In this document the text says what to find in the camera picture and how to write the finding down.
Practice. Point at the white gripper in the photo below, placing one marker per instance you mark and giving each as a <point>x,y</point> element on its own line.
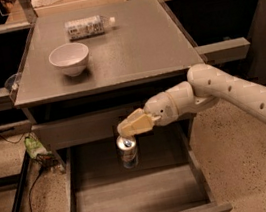
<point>161,109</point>

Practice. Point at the redbull can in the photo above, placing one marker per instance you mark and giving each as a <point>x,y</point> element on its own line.
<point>128,151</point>

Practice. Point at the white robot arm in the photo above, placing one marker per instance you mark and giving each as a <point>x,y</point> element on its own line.
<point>204,86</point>

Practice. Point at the grey drawer cabinet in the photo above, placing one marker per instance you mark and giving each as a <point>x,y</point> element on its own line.
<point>143,54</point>

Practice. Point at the open bottom drawer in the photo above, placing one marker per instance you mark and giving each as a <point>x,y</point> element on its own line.
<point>167,178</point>

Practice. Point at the closed drawer with knob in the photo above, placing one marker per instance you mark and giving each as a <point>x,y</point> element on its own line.
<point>85,128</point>

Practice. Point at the white bowl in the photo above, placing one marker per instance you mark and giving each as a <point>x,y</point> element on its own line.
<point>70,59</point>

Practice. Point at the plastic water bottle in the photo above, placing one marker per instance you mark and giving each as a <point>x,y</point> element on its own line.
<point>88,27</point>

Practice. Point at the green snack bag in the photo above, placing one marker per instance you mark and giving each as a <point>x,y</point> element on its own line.
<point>35,148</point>

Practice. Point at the grey side shelf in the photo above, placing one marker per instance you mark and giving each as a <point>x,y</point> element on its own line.
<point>224,51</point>

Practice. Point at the small glass bowl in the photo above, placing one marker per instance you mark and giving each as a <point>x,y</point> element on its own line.
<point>13,82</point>

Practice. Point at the black metal bar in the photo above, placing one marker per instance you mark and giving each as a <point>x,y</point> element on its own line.
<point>21,183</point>

